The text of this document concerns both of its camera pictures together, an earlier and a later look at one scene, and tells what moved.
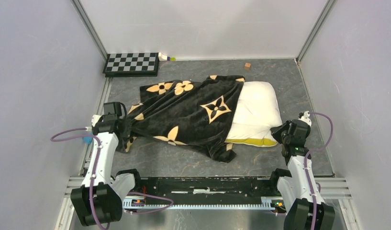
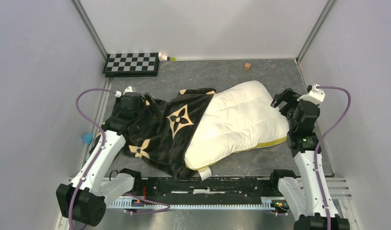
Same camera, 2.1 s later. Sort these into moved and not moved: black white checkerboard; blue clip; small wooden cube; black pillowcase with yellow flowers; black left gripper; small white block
Moved: black pillowcase with yellow flowers; black left gripper
Not moved: small wooden cube; black white checkerboard; blue clip; small white block
